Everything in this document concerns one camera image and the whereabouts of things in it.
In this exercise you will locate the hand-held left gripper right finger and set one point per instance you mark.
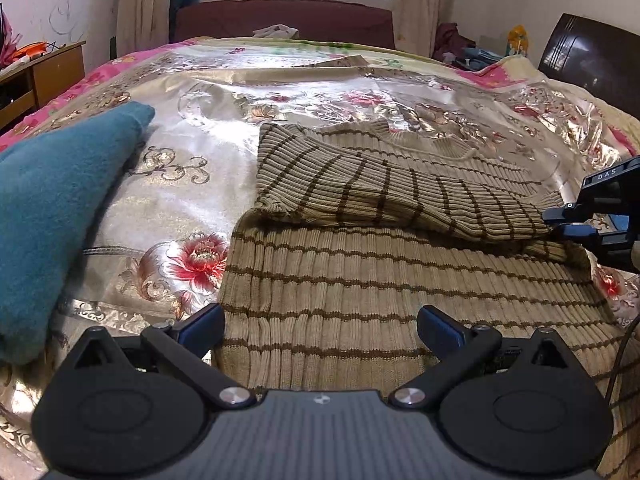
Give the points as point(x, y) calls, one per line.
point(440, 330)

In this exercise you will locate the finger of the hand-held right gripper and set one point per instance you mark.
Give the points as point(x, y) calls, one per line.
point(560, 214)
point(575, 232)

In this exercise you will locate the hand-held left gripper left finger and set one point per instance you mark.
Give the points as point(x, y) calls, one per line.
point(202, 329)

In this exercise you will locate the beige brown-striped knit sweater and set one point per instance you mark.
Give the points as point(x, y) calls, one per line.
point(350, 285)

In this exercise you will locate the maroon clothes pile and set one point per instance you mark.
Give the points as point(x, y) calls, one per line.
point(450, 40)

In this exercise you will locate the dark wooden headboard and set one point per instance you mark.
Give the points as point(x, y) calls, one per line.
point(585, 55)

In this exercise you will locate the blue folded cloth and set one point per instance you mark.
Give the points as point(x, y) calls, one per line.
point(482, 56)

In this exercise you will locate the yellow plush toy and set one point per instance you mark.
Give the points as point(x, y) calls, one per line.
point(518, 40)

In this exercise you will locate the gold floral satin blanket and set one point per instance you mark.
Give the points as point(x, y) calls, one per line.
point(200, 125)

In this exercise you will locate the beige curtain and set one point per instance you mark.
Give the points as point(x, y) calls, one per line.
point(417, 5)
point(145, 5)

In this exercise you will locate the pink floral bedsheet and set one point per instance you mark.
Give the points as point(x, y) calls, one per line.
point(75, 85)

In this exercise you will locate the wooden desk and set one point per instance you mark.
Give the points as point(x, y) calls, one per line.
point(50, 72)

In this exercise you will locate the crumpled beige cloth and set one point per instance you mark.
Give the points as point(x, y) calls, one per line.
point(275, 31)

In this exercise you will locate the maroon upholstered bench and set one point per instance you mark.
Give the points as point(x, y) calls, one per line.
point(280, 17)

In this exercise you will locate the orange toy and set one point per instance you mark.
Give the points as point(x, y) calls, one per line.
point(30, 50)

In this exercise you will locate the pink fabric item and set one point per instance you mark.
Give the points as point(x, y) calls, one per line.
point(7, 40)

